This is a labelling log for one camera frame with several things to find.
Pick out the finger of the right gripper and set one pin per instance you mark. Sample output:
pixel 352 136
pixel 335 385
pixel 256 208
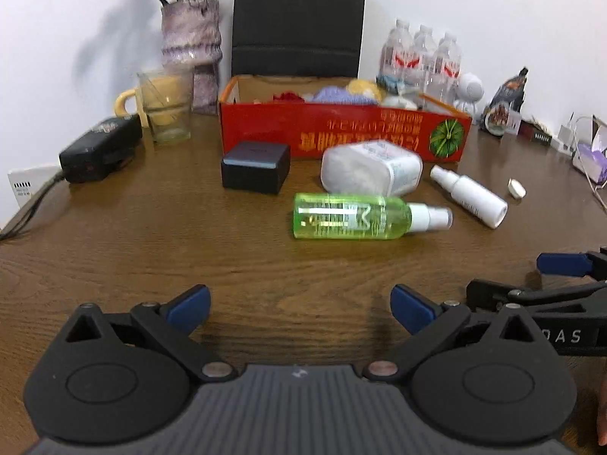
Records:
pixel 588 264
pixel 492 296

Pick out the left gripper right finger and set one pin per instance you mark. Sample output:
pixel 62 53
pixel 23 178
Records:
pixel 482 378

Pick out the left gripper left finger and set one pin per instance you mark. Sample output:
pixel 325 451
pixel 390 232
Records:
pixel 109 378

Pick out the white spray bottle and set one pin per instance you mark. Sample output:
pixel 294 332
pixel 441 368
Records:
pixel 477 199

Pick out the white bottle cap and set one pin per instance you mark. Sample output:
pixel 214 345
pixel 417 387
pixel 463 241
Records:
pixel 516 189

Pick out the white cotton swab container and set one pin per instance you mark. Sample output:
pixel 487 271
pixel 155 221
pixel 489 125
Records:
pixel 370 168

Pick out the green spray bottle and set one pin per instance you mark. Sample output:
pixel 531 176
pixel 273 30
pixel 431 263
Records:
pixel 361 217

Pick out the dark blue charger block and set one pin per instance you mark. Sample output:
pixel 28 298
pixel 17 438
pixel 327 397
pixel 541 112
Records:
pixel 256 166

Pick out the person left hand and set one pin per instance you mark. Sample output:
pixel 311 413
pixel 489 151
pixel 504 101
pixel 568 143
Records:
pixel 602 414

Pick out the purple tissue pack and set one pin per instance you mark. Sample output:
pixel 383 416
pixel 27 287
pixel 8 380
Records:
pixel 591 159

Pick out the dark red small box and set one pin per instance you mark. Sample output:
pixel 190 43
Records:
pixel 534 133

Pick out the small white food box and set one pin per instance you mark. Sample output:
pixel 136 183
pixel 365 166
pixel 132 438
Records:
pixel 513 122

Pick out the white robot figurine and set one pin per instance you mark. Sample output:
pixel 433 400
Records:
pixel 468 93

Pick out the white card box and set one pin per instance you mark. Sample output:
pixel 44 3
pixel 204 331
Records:
pixel 26 182

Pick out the blue tissue pack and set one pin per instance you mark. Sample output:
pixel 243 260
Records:
pixel 396 87

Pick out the black power adapter box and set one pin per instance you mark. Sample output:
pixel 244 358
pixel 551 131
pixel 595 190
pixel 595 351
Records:
pixel 102 150

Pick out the right water bottle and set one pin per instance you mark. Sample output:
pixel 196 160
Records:
pixel 445 71

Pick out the water bottle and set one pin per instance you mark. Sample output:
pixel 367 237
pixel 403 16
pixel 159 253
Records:
pixel 424 47
pixel 445 71
pixel 395 50

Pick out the yellow plush toy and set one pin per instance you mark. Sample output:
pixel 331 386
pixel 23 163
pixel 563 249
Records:
pixel 366 88

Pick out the purple knitted cloth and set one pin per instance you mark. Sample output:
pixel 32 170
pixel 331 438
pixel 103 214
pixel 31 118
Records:
pixel 341 96

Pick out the orange red cardboard box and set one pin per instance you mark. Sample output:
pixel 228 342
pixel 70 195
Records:
pixel 247 113

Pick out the left water bottle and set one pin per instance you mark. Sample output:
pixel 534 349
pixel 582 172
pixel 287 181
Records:
pixel 395 50

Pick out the middle water bottle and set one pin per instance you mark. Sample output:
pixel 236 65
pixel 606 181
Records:
pixel 424 47

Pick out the red rose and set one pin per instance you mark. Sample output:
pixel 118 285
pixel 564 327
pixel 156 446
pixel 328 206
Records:
pixel 289 97

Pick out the yellow mug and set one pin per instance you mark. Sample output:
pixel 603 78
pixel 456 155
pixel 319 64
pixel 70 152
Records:
pixel 160 100

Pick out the clear glass cup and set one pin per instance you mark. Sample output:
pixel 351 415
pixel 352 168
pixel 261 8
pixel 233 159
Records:
pixel 180 132

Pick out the black paper bag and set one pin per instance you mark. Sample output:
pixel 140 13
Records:
pixel 306 38

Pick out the purple ceramic vase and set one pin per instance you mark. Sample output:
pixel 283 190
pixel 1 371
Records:
pixel 191 38

